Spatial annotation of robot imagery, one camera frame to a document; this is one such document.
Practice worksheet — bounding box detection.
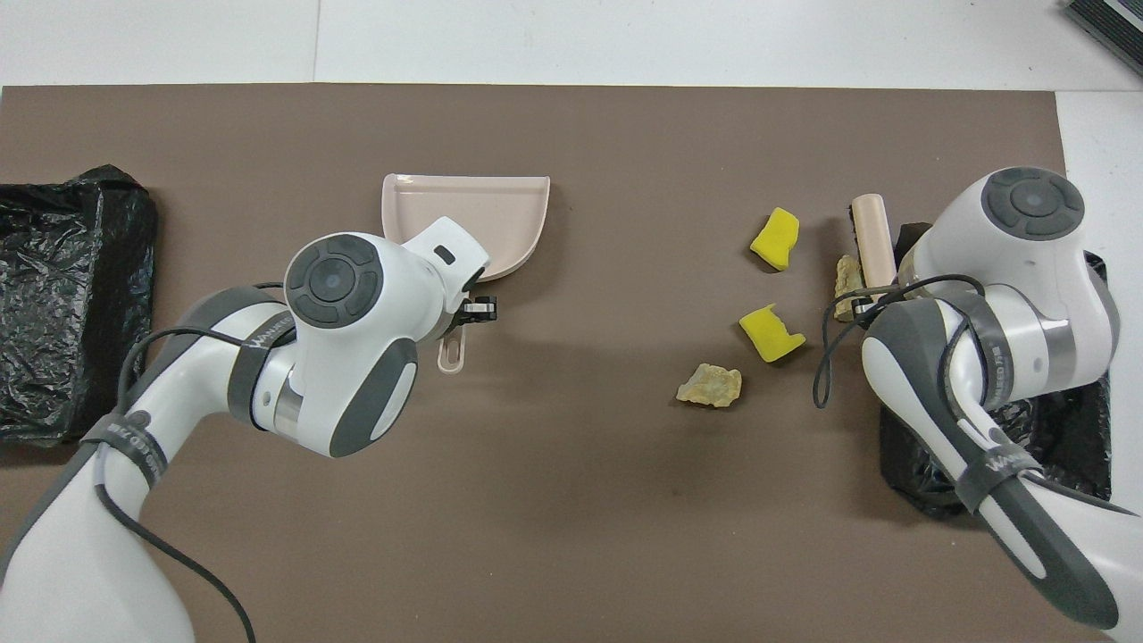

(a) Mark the beige foam rock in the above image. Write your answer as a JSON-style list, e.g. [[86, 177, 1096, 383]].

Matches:
[[676, 363, 744, 409], [833, 255, 869, 323]]

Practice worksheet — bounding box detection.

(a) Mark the beige hand brush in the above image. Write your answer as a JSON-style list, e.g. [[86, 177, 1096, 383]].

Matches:
[[847, 192, 897, 296]]

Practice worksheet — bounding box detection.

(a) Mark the beige plastic dustpan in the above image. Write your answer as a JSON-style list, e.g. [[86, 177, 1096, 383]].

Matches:
[[381, 172, 552, 374]]

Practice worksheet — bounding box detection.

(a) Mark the yellow sponge piece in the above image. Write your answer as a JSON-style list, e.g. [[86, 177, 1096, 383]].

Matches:
[[738, 304, 807, 364], [749, 207, 801, 272]]

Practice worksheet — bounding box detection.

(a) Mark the black bag lined bin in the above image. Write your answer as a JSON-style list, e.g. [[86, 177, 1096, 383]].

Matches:
[[879, 221, 1114, 521], [0, 164, 160, 447]]

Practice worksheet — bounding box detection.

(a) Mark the large brown table mat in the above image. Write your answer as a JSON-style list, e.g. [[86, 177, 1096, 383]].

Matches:
[[0, 85, 1122, 643]]

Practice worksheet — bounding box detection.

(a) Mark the dark ribbed device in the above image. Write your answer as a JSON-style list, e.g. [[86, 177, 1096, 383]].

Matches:
[[1063, 0, 1143, 77]]

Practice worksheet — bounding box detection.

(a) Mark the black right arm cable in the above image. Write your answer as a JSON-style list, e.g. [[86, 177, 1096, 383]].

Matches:
[[813, 273, 1143, 521]]

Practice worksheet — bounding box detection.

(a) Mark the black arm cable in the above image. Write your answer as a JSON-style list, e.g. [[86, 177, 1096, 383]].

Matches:
[[94, 282, 291, 643], [813, 273, 1143, 521]]

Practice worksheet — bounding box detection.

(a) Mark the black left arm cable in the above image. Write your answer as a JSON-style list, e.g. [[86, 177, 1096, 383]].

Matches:
[[94, 282, 291, 643]]

